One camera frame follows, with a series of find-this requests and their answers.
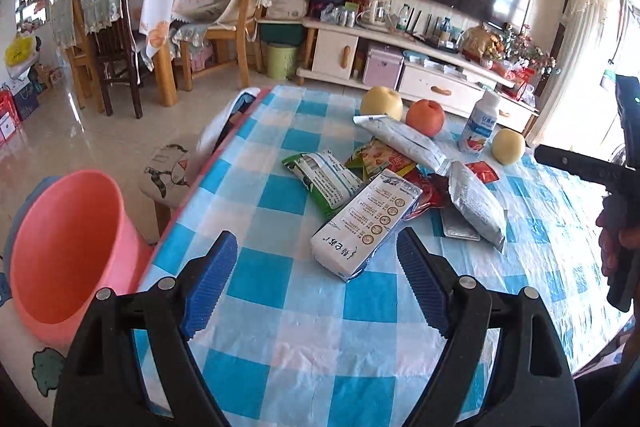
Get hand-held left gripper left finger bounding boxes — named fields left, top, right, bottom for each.
left=52, top=230, right=239, bottom=427

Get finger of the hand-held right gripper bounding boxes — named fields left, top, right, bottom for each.
left=534, top=144, right=627, bottom=182

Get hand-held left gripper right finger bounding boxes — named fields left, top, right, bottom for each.
left=396, top=227, right=583, bottom=427

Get silver blister pack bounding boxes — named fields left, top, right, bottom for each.
left=440, top=206, right=482, bottom=241

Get white noodle packet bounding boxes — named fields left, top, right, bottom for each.
left=310, top=169, right=424, bottom=283

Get red snack packet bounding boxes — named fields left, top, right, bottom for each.
left=400, top=170, right=452, bottom=220

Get small red sachet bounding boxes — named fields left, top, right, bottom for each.
left=465, top=160, right=501, bottom=184

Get silver foil packet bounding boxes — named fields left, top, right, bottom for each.
left=446, top=160, right=509, bottom=254

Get yellow green snack packet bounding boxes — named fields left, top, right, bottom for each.
left=344, top=136, right=417, bottom=182

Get long white blue packet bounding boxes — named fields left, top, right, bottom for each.
left=353, top=114, right=447, bottom=174

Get green white packet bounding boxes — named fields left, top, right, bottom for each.
left=281, top=150, right=364, bottom=219

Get pink plastic bin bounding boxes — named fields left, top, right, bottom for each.
left=9, top=170, right=153, bottom=344

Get person's right hand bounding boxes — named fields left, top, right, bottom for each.
left=595, top=203, right=640, bottom=278

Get yellow pear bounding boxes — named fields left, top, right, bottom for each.
left=491, top=128, right=527, bottom=166
left=360, top=86, right=404, bottom=122

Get white plastic bottle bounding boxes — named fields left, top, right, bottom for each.
left=457, top=90, right=502, bottom=156

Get blue white checked tablecloth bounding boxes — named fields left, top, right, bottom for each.
left=135, top=84, right=637, bottom=427

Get pink artificial flowers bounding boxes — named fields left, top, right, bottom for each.
left=500, top=26, right=557, bottom=75

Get stool with printed cushion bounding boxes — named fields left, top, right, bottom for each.
left=143, top=142, right=202, bottom=248

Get air conditioner with lace cover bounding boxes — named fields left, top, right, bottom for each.
left=561, top=0, right=628, bottom=68

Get gold gift bag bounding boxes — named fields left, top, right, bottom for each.
left=461, top=26, right=502, bottom=62

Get red apple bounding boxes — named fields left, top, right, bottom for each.
left=405, top=99, right=446, bottom=138

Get printed white sheet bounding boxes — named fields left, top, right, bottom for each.
left=0, top=267, right=68, bottom=413

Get pink storage box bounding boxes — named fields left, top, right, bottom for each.
left=362, top=45, right=405, bottom=91

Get dining table with printed cloth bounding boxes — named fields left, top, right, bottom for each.
left=125, top=0, right=183, bottom=108

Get green waste bin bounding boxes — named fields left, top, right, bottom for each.
left=264, top=42, right=300, bottom=82

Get cream television cabinet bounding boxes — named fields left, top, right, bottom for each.
left=296, top=16, right=542, bottom=134

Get glass kettle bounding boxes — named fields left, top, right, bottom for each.
left=366, top=0, right=397, bottom=28

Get dark wooden chair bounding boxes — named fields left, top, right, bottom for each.
left=79, top=0, right=145, bottom=120

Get wooden chair with lace cover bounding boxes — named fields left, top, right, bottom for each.
left=171, top=0, right=281, bottom=92

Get blue gift bag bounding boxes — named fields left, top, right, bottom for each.
left=12, top=81, right=42, bottom=121

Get red gift box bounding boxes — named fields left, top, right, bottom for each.
left=0, top=87, right=24, bottom=144

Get light wooden chair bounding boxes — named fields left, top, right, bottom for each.
left=49, top=0, right=97, bottom=102

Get yellow flower bouquet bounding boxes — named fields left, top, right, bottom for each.
left=4, top=34, right=44, bottom=68

